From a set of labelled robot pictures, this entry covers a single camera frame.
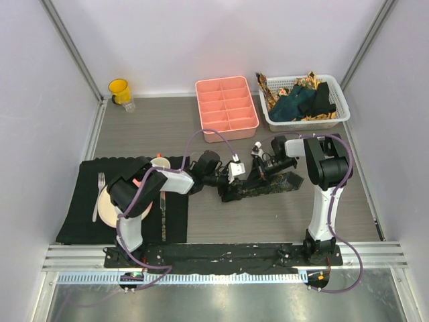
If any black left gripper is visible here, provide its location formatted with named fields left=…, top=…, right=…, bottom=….
left=203, top=168, right=241, bottom=202

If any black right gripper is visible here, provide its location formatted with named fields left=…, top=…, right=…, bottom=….
left=244, top=157, right=294, bottom=191

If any dark patterned necktie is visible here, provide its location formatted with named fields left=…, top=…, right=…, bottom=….
left=240, top=171, right=304, bottom=198

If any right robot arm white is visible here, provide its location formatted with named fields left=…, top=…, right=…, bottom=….
left=246, top=134, right=353, bottom=265

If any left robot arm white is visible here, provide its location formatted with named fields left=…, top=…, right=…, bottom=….
left=107, top=151, right=245, bottom=268

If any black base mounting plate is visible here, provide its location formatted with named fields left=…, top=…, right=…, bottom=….
left=103, top=241, right=343, bottom=276

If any black scalloped placemat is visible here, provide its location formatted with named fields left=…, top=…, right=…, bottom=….
left=56, top=157, right=188, bottom=245

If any orange mug white inside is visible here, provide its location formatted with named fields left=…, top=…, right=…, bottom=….
left=151, top=154, right=171, bottom=168

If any teal green tie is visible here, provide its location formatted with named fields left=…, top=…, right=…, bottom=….
left=269, top=85, right=315, bottom=122

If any pink divided organizer tray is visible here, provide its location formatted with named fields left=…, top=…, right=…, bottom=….
left=195, top=76, right=259, bottom=143

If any yellow floral tie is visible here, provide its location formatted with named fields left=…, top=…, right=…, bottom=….
left=255, top=72, right=336, bottom=121

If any white plastic basket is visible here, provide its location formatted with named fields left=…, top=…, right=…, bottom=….
left=256, top=72, right=351, bottom=132

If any black tie in basket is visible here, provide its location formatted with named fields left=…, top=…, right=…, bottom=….
left=298, top=82, right=336, bottom=117

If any pink and cream plate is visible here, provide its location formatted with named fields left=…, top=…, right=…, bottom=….
left=97, top=182, right=155, bottom=227

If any silver fork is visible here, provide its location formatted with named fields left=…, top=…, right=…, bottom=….
left=92, top=172, right=106, bottom=222

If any clear small glass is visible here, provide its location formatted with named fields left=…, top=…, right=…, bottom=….
left=122, top=100, right=135, bottom=113

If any yellow plastic cup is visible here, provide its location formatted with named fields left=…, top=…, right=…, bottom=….
left=108, top=78, right=131, bottom=105

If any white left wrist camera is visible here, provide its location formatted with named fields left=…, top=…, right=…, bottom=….
left=227, top=161, right=245, bottom=184

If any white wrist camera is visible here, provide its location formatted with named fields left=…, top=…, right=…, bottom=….
left=251, top=142, right=265, bottom=161
left=227, top=161, right=245, bottom=184

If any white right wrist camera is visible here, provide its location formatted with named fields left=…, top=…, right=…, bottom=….
left=251, top=142, right=265, bottom=161

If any knife with patterned handle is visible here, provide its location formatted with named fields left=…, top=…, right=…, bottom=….
left=160, top=191, right=166, bottom=242

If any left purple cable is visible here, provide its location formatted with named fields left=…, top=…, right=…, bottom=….
left=115, top=129, right=241, bottom=308

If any aluminium frame rail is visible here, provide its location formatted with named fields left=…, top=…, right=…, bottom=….
left=42, top=242, right=408, bottom=288

